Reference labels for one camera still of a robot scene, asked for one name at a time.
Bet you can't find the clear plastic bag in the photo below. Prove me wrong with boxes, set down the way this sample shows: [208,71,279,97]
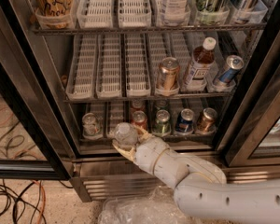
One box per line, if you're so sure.
[98,186,192,224]

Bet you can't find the black cables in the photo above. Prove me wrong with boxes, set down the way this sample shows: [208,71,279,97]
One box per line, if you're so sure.
[0,178,48,224]

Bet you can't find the green can top shelf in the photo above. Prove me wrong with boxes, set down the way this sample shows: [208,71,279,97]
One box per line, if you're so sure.
[192,0,230,25]

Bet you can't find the copper can bottom shelf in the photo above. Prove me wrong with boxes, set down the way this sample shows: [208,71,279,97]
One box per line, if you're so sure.
[196,107,217,133]

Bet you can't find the green soda can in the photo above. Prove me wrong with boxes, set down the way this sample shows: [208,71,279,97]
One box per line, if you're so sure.
[152,109,171,136]
[154,100,169,111]

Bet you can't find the glass fridge door left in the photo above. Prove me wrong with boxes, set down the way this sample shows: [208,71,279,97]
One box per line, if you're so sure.
[0,0,77,180]

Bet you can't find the wire shelf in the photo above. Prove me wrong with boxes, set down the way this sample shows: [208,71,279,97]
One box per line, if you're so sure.
[79,133,215,143]
[63,91,235,104]
[31,23,266,35]

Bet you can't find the red soda can front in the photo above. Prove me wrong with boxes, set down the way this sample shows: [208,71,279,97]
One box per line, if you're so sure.
[132,111,147,130]

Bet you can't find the middle wire shelf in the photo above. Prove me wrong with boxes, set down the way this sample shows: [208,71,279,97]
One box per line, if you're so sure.
[63,91,235,104]

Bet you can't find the bottom wire shelf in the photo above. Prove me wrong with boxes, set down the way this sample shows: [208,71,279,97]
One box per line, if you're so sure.
[79,133,215,143]

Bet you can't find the stainless fridge cabinet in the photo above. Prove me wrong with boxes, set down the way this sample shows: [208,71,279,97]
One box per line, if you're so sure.
[31,0,280,201]

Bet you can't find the red soda can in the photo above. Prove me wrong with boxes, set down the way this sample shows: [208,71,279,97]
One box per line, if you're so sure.
[130,100,146,113]
[132,111,147,130]

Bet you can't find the red soda can rear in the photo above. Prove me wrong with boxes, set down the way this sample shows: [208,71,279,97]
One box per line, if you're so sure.
[130,100,146,113]

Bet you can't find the green soda can rear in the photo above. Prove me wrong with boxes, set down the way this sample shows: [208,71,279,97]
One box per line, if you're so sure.
[154,100,169,111]

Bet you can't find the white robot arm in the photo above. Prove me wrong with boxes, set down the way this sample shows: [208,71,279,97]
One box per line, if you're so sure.
[112,122,280,224]

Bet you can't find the gold can middle shelf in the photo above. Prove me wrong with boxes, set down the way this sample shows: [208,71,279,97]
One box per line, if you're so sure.
[156,57,180,91]

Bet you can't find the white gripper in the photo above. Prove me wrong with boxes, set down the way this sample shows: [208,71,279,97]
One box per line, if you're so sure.
[112,125,189,189]

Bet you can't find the blue silver slim can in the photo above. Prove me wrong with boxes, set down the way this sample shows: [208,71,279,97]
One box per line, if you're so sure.
[213,55,244,87]

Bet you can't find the glass fridge door right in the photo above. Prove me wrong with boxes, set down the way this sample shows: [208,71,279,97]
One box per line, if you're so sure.
[217,17,280,168]

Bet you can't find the blue soda can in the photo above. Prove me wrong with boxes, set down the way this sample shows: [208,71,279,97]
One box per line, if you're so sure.
[175,108,194,133]

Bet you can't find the green soda can front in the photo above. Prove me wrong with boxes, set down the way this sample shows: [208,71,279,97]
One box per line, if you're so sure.
[152,109,171,136]

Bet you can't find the white labelled bottle top shelf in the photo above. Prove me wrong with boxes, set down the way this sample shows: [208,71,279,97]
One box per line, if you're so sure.
[161,0,188,26]

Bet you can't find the white tray shelf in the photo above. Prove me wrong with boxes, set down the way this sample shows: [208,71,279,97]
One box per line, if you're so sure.
[65,35,98,101]
[118,0,151,28]
[124,34,151,97]
[77,0,114,29]
[96,35,121,98]

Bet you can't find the top wire shelf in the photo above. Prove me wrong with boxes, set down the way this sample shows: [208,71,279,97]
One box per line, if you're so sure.
[31,23,266,35]

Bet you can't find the glass fridge door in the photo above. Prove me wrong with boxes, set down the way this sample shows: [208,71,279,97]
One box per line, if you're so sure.
[217,17,280,168]
[0,0,77,180]

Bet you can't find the silver can bottom shelf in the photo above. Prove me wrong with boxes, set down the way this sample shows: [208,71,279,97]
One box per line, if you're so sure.
[82,113,101,136]

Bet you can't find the white tray top shelf right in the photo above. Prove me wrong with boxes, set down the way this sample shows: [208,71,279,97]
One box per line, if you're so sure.
[118,0,151,28]

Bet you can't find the orange LaCroix can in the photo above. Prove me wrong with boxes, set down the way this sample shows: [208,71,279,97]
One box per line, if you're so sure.
[36,0,74,29]

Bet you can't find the clear water bottle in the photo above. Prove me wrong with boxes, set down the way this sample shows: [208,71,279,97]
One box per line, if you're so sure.
[114,122,138,150]

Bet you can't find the brown tea bottle white cap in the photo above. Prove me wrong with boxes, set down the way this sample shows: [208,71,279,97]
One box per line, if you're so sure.
[183,37,217,91]

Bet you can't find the orange cable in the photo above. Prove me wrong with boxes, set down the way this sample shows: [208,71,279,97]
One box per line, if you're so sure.
[31,179,48,224]

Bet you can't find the white tray top shelf left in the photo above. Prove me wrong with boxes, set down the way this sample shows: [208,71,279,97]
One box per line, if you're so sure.
[77,0,114,29]

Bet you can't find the blue can top shelf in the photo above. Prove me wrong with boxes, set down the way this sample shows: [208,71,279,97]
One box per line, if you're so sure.
[231,0,259,24]

